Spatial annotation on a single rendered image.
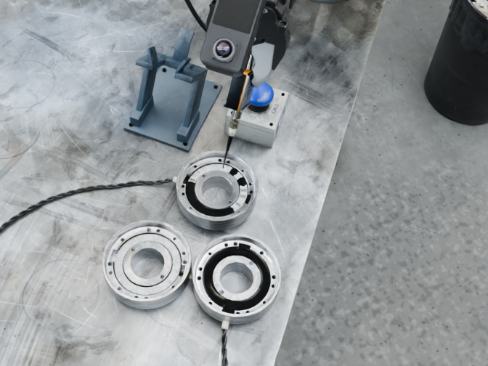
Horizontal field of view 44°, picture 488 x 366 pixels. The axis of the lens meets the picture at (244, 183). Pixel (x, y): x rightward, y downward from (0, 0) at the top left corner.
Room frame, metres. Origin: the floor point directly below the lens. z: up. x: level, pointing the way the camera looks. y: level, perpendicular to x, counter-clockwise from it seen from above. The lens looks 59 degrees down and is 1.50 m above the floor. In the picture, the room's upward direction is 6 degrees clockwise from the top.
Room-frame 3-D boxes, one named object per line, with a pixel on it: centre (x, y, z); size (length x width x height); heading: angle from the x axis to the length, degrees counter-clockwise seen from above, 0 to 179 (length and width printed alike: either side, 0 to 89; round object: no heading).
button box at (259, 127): (0.53, -0.01, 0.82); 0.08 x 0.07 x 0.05; 167
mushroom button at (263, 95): (0.53, -0.01, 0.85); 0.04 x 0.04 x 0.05
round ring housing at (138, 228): (0.28, 0.11, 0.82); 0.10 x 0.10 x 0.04
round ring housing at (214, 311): (0.27, 0.00, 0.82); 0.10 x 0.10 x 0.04
